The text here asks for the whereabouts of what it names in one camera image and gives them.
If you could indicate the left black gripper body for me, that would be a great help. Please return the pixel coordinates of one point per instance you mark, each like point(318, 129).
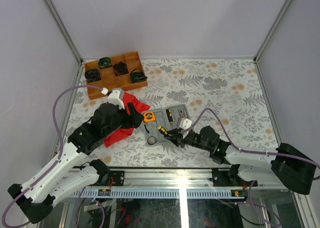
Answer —
point(123, 120)

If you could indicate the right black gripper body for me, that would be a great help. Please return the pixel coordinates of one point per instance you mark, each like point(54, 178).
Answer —
point(192, 139)

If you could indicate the orange tape measure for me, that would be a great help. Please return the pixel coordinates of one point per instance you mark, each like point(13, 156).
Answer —
point(149, 116)

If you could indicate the grey plastic tool case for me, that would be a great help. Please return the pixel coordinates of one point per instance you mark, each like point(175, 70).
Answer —
point(151, 128)

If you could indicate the black yellow screwdriver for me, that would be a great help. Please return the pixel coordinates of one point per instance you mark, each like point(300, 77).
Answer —
point(169, 116)
point(162, 130)

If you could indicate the black electrical tape roll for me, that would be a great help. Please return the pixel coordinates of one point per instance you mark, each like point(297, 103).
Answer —
point(151, 140)

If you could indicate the orange handled pliers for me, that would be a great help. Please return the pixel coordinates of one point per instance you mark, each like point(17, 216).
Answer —
point(181, 114)

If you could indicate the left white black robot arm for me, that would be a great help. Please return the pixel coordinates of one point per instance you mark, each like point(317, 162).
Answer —
point(39, 195)

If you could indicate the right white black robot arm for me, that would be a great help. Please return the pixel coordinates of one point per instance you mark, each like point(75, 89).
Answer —
point(284, 165)

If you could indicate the red cloth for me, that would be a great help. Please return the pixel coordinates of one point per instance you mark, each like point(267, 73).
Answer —
point(126, 130)

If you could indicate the floral table mat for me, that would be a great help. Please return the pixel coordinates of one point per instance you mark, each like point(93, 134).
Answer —
point(223, 93)

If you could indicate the wooden compartment tray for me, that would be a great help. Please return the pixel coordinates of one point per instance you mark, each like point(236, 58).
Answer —
point(123, 71)

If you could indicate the aluminium mounting rail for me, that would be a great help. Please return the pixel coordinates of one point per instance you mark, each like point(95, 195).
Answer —
point(198, 178)

